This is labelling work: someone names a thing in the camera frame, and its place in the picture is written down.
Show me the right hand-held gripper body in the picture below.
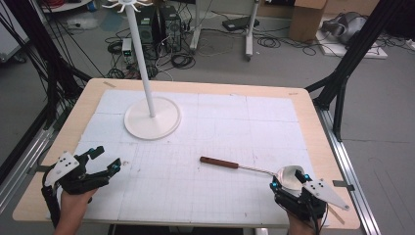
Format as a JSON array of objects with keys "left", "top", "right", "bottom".
[{"left": 272, "top": 178, "right": 351, "bottom": 223}]

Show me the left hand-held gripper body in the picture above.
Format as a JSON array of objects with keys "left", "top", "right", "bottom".
[{"left": 43, "top": 151, "right": 111, "bottom": 196}]

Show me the metal ladle with wooden handle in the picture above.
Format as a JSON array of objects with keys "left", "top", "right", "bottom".
[{"left": 199, "top": 156, "right": 306, "bottom": 192}]

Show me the white hook rack stand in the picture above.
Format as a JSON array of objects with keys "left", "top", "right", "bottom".
[{"left": 101, "top": 0, "right": 182, "bottom": 142}]

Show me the person's right hand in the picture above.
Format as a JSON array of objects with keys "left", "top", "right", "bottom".
[{"left": 286, "top": 210, "right": 323, "bottom": 235}]

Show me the person's left hand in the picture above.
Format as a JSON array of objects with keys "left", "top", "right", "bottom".
[{"left": 52, "top": 187, "right": 99, "bottom": 235}]

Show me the wooden table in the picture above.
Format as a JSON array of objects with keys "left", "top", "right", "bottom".
[{"left": 12, "top": 77, "right": 361, "bottom": 231}]

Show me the white grid mat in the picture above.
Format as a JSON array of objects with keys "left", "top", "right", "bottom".
[{"left": 48, "top": 88, "right": 331, "bottom": 228}]

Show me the small grey power supply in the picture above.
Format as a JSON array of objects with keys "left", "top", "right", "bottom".
[{"left": 120, "top": 37, "right": 134, "bottom": 65}]

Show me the black computer tower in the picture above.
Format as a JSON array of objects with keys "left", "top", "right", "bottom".
[
  {"left": 158, "top": 4, "right": 183, "bottom": 54},
  {"left": 134, "top": 5, "right": 159, "bottom": 46}
]

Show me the white flat board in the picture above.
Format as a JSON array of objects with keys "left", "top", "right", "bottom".
[{"left": 315, "top": 28, "right": 389, "bottom": 60}]

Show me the white stand leg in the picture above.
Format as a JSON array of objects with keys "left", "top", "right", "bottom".
[
  {"left": 189, "top": 0, "right": 203, "bottom": 52},
  {"left": 245, "top": 0, "right": 261, "bottom": 62}
]

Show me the round white tabletop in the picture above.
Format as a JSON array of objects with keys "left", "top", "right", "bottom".
[{"left": 40, "top": 0, "right": 94, "bottom": 15}]

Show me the cardboard box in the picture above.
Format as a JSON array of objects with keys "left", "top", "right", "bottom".
[{"left": 288, "top": 0, "right": 329, "bottom": 43}]

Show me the grey bag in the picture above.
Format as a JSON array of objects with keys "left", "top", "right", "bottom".
[{"left": 320, "top": 11, "right": 369, "bottom": 46}]

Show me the black flat box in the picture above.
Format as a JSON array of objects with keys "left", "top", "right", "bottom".
[{"left": 221, "top": 16, "right": 260, "bottom": 32}]

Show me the metal bracket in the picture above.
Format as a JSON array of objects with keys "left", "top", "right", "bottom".
[
  {"left": 332, "top": 179, "right": 356, "bottom": 192},
  {"left": 26, "top": 164, "right": 53, "bottom": 174}
]

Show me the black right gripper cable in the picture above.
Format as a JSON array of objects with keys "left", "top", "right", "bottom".
[{"left": 309, "top": 202, "right": 329, "bottom": 235}]

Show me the aluminium rail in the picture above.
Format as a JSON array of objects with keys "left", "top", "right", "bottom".
[
  {"left": 0, "top": 125, "right": 56, "bottom": 214},
  {"left": 313, "top": 105, "right": 382, "bottom": 235}
]

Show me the black metal frame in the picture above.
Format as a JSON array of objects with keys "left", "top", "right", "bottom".
[
  {"left": 304, "top": 0, "right": 407, "bottom": 143},
  {"left": 0, "top": 0, "right": 93, "bottom": 184}
]

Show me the coiled black cable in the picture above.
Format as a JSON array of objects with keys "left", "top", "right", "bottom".
[
  {"left": 170, "top": 53, "right": 197, "bottom": 71},
  {"left": 256, "top": 34, "right": 282, "bottom": 50}
]

